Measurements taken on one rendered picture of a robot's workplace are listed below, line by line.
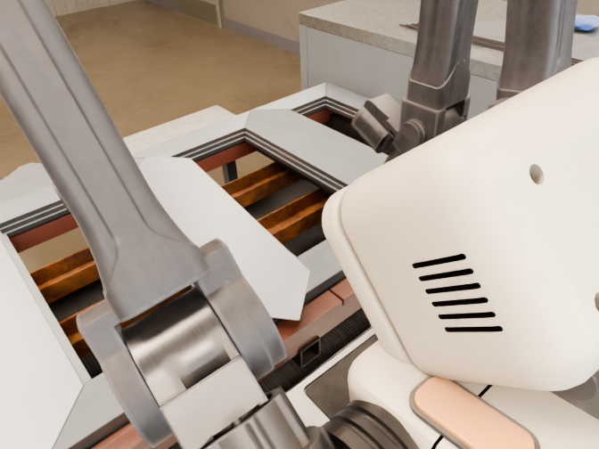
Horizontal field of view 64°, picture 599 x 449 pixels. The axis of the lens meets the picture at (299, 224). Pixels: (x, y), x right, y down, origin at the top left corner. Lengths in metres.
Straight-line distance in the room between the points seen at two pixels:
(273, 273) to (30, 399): 0.45
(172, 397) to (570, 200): 0.24
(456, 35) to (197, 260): 0.41
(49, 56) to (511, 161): 0.25
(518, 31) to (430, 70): 0.11
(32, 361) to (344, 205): 0.72
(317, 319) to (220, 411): 0.61
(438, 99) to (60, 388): 0.70
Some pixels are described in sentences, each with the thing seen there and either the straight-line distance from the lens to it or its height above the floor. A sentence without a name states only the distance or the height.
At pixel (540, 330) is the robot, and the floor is 1.32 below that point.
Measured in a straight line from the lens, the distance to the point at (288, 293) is 0.90.
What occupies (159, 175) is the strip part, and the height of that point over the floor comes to 0.85.
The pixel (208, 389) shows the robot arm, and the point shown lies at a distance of 0.30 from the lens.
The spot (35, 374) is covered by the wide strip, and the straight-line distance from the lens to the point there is 0.92.
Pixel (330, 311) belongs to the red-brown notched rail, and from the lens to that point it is 0.91.
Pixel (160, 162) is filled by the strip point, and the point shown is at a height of 0.85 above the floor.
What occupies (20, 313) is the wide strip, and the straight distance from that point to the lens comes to 1.04.
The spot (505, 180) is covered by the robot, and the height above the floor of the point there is 1.37.
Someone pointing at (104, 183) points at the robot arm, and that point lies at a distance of 0.30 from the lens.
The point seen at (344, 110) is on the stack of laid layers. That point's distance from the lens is 1.62.
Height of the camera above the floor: 1.50
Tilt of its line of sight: 38 degrees down
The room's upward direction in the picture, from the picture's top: 3 degrees counter-clockwise
